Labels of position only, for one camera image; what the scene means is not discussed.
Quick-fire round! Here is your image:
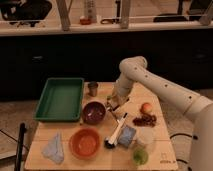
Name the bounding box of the red orange bowl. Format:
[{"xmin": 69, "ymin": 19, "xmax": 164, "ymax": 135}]
[{"xmin": 69, "ymin": 128, "xmax": 100, "ymax": 160}]

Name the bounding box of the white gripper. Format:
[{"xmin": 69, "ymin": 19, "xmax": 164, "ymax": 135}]
[{"xmin": 111, "ymin": 87, "xmax": 129, "ymax": 104}]

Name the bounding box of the small metal cup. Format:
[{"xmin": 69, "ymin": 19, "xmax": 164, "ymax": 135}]
[{"xmin": 88, "ymin": 81, "xmax": 98, "ymax": 97}]

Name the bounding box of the black cable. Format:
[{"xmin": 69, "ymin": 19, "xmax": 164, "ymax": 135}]
[{"xmin": 169, "ymin": 133, "xmax": 200, "ymax": 171}]

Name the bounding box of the metal fork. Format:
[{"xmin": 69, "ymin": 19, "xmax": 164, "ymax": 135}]
[{"xmin": 106, "ymin": 107, "xmax": 119, "ymax": 123}]

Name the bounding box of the light blue cloth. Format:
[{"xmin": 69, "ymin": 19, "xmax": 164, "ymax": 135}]
[{"xmin": 42, "ymin": 133, "xmax": 64, "ymax": 164}]

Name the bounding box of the black pole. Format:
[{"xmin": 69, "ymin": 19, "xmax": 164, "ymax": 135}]
[{"xmin": 14, "ymin": 123, "xmax": 26, "ymax": 171}]

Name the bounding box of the green plastic lid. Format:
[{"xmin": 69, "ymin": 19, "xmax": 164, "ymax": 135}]
[{"xmin": 132, "ymin": 148, "xmax": 148, "ymax": 165}]

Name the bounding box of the orange apple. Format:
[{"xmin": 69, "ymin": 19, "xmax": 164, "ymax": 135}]
[{"xmin": 140, "ymin": 102, "xmax": 152, "ymax": 114}]

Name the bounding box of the blue sponge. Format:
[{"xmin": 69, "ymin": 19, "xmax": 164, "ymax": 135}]
[{"xmin": 118, "ymin": 125, "xmax": 136, "ymax": 148}]

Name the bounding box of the black office chair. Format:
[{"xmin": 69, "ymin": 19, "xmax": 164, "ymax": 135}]
[{"xmin": 0, "ymin": 0, "xmax": 52, "ymax": 27}]

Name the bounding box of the green plastic tray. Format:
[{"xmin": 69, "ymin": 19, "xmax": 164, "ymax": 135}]
[{"xmin": 34, "ymin": 78, "xmax": 84, "ymax": 122}]

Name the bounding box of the clear plastic cup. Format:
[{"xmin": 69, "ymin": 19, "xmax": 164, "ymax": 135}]
[{"xmin": 137, "ymin": 127, "xmax": 154, "ymax": 146}]

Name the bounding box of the red grape bunch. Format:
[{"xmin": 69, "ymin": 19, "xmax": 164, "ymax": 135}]
[{"xmin": 133, "ymin": 115, "xmax": 157, "ymax": 127}]

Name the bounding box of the wooden board eraser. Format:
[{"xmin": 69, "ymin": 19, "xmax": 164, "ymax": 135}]
[{"xmin": 107, "ymin": 98, "xmax": 129, "ymax": 111}]

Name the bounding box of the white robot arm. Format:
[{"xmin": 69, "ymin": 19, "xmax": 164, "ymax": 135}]
[{"xmin": 109, "ymin": 56, "xmax": 213, "ymax": 171}]

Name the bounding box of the dark purple bowl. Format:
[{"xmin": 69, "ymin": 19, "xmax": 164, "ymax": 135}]
[{"xmin": 82, "ymin": 101, "xmax": 106, "ymax": 125}]

